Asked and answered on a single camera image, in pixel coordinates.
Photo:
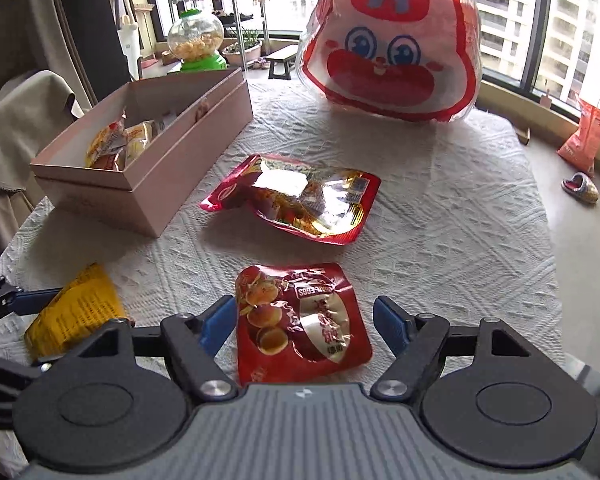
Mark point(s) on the patterned slipper on floor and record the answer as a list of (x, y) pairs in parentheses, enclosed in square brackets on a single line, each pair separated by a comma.
[(582, 188)]

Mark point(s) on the red white bunny snack bag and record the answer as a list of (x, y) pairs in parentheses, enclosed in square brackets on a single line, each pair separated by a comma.
[(414, 60)]

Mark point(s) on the pink cardboard box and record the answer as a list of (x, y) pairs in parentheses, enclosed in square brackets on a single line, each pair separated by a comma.
[(206, 111)]

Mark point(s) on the orange cake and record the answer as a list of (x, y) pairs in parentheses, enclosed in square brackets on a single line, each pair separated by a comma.
[(115, 146)]

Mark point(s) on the potted plant planter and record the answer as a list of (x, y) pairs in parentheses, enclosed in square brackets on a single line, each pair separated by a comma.
[(246, 52)]

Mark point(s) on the beige cloth on chair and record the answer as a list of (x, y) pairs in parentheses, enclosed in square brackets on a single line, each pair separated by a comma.
[(35, 107)]

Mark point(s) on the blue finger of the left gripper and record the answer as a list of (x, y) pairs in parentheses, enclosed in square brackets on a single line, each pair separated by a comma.
[(15, 377), (14, 299)]

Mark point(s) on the red pancake snack packet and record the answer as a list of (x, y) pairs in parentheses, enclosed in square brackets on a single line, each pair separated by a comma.
[(297, 324)]

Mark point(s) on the orange chip bag on floor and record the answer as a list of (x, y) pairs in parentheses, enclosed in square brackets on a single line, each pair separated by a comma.
[(581, 147)]

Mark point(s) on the large red foil snack bag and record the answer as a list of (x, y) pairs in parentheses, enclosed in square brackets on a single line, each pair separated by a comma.
[(326, 204)]

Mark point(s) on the yellow snack packet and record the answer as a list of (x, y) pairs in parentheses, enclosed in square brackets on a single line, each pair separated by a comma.
[(83, 306)]

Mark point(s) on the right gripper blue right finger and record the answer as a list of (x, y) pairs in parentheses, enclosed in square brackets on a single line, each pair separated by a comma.
[(417, 342)]

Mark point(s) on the green gumball candy dispenser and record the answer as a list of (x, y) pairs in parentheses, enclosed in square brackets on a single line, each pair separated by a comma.
[(195, 39)]

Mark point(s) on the small dark wooden stool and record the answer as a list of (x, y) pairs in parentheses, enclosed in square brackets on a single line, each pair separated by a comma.
[(281, 61)]

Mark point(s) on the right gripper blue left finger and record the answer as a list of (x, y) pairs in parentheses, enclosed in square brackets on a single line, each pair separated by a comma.
[(192, 342)]

